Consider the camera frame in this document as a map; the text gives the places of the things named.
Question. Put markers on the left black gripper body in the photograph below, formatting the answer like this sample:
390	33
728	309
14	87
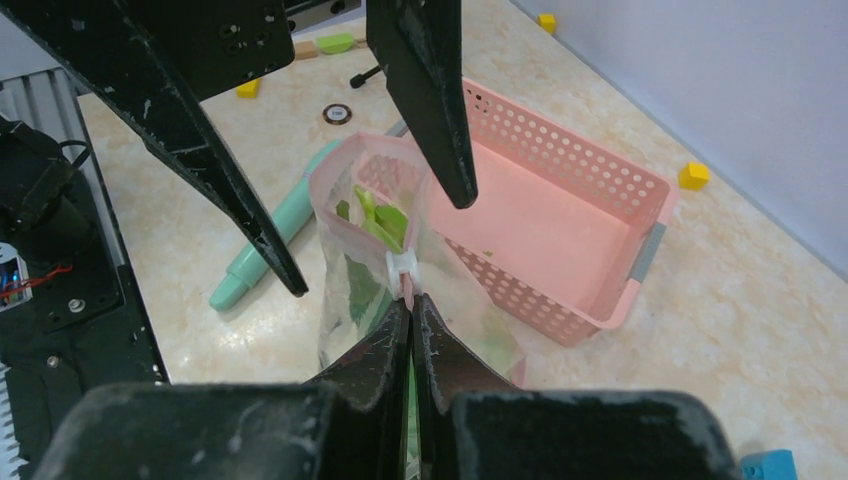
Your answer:
213	46

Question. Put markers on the blue microphone on tripod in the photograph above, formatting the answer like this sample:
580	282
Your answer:
359	80

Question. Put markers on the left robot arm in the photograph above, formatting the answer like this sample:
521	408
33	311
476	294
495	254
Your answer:
35	216

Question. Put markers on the small round badge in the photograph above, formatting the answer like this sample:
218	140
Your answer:
337	114

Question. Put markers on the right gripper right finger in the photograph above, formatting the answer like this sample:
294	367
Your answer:
446	372

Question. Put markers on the green and wood stick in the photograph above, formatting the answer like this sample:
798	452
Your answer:
334	44

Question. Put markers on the white cauliflower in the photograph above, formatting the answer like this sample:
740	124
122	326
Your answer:
460	300

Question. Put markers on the yellow cube at wall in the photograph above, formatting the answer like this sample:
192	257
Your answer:
547	22

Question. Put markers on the yellow block at left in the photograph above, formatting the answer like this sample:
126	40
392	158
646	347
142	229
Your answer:
249	90

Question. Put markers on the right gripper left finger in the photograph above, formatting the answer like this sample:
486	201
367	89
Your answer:
365	434

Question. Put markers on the pink plastic basket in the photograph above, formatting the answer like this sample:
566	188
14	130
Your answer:
563	230

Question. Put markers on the blue toy block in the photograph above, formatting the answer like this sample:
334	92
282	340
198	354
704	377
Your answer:
769	465

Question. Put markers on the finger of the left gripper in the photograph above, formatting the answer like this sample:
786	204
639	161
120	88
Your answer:
418	45
101	46

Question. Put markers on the yellow cube near basket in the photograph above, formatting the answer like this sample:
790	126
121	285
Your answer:
694	176

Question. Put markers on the green celery stalk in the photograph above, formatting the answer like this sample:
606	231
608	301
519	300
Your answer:
364	218

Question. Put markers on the clear pink zip bag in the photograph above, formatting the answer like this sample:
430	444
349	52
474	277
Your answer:
359	287

